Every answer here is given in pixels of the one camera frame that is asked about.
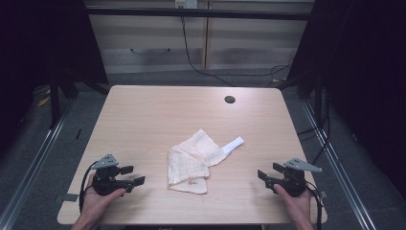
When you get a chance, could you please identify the right hand-held gripper black cable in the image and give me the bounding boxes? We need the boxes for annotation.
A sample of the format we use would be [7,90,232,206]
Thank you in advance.
[304,181,324,230]

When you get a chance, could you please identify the person's right hand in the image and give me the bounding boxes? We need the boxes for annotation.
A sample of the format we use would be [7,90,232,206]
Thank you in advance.
[273,184,312,222]

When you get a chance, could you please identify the person's left hand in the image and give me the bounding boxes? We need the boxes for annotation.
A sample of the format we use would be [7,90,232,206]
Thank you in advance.
[79,172,127,224]

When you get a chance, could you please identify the black floor cables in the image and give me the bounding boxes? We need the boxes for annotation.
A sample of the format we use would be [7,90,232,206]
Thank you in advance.
[296,89,331,166]

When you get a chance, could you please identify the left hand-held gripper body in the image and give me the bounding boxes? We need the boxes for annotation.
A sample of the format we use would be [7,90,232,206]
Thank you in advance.
[90,153,135,196]

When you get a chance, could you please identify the black horizontal frame bar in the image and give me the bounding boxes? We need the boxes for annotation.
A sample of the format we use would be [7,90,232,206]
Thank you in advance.
[85,7,316,21]

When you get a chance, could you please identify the yellow floor tape piece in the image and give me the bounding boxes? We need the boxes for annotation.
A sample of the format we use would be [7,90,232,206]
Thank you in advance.
[36,95,52,107]

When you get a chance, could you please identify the cream muslin cloth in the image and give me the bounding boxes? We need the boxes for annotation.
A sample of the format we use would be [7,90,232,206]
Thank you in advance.
[167,128,245,196]

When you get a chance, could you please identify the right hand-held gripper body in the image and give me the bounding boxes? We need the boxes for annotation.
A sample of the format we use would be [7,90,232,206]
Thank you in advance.
[264,157,324,198]

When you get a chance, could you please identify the black stand leg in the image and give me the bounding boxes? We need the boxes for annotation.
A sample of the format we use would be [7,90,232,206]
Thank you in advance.
[49,73,62,129]

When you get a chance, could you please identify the metal floor rail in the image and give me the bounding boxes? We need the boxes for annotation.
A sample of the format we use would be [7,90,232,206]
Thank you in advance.
[301,100,378,230]
[0,102,75,230]

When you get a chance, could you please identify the hand-held gripper black cable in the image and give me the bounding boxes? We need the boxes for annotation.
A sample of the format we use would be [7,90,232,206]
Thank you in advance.
[78,161,99,214]
[304,181,324,230]

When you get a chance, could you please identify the long black wall cable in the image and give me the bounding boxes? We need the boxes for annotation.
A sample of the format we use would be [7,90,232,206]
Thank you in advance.
[180,6,292,88]

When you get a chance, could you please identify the white wall power outlet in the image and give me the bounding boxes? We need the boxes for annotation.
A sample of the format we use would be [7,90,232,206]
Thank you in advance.
[174,0,199,10]

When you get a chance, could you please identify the left hand-held gripper black cable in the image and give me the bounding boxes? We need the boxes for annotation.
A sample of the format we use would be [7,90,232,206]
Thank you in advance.
[78,161,99,214]

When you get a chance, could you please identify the black curtain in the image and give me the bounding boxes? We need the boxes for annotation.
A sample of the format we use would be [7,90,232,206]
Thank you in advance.
[0,0,108,154]
[286,0,406,200]

